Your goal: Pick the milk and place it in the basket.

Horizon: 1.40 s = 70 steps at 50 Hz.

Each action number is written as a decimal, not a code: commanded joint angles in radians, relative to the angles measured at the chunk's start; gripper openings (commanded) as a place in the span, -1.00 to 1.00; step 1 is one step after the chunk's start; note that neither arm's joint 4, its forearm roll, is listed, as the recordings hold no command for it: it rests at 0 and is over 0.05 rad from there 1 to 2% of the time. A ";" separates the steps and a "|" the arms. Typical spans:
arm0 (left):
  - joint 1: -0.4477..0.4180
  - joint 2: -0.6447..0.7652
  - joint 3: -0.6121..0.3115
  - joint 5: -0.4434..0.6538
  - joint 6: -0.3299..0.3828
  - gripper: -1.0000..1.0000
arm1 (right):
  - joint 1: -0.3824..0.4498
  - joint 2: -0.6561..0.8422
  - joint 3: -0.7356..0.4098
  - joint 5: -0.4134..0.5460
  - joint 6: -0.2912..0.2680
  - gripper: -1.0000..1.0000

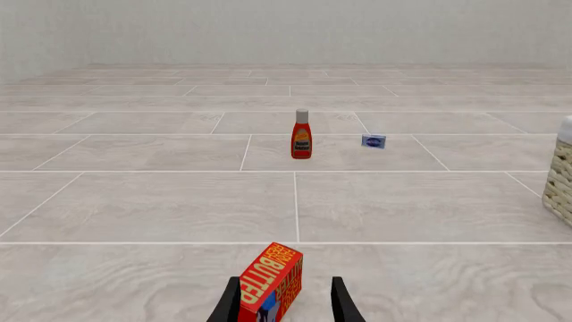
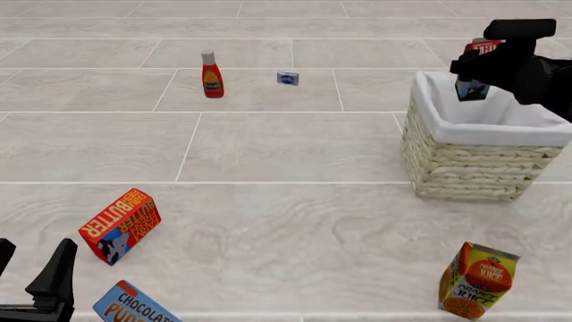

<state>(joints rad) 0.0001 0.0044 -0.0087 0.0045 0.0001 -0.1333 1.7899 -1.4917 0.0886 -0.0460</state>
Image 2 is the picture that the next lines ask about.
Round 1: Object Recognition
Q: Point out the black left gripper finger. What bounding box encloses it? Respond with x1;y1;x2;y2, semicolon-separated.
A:
0;238;17;276
24;237;79;305

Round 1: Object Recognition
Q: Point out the blue chocolate pudding box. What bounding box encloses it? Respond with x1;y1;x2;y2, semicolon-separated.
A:
92;279;183;322

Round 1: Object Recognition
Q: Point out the pale woven wicker basket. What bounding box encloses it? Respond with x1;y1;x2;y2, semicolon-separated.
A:
400;97;567;202

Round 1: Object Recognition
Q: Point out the red ketchup bottle grey cap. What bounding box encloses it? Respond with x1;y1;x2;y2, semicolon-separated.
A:
200;48;225;99

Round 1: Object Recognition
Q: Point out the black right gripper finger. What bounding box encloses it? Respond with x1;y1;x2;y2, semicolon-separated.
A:
449;40;516;91

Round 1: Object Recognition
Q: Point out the orange juice carton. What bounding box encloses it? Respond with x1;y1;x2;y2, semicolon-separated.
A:
437;241;522;322

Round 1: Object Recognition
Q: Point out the orange butter box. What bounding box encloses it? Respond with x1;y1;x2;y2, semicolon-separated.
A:
78;187;162;267

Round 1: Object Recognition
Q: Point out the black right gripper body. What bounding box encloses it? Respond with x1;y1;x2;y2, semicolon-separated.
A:
508;40;545;102

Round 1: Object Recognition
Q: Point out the milk carton red top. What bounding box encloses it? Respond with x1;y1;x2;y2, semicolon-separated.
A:
454;38;502;102

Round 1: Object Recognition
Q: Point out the white cloth basket liner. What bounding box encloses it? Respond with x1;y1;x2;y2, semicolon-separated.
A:
409;69;572;148

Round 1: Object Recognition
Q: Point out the small blue printed box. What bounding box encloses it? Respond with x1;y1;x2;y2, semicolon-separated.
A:
275;70;300;87

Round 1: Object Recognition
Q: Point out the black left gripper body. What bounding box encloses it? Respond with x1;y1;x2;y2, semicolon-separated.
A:
0;296;76;322

